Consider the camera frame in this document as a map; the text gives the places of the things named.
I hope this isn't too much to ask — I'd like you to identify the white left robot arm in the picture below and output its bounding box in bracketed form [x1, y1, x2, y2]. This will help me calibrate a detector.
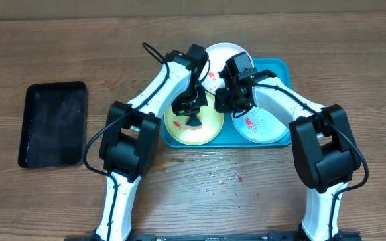
[90, 45, 208, 240]

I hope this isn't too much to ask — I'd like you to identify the yellow plate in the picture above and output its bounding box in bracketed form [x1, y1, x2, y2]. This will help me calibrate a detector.
[164, 92, 224, 145]

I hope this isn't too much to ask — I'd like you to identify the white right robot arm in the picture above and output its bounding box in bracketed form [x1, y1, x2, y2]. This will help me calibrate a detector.
[215, 68, 362, 240]

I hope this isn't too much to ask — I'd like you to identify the green and pink sponge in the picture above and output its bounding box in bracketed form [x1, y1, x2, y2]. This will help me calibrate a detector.
[186, 115, 203, 130]

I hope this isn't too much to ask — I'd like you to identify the light blue plate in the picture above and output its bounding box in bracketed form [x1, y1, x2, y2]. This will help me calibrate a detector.
[232, 107, 289, 144]

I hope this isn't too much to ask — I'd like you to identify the white plate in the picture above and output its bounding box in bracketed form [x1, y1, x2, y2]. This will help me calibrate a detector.
[199, 42, 254, 95]

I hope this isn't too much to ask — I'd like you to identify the teal plastic serving tray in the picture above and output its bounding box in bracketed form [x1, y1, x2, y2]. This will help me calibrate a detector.
[160, 57, 293, 149]

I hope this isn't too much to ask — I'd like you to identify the black rectangular water tray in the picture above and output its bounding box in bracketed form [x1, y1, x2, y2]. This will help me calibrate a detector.
[18, 81, 88, 169]

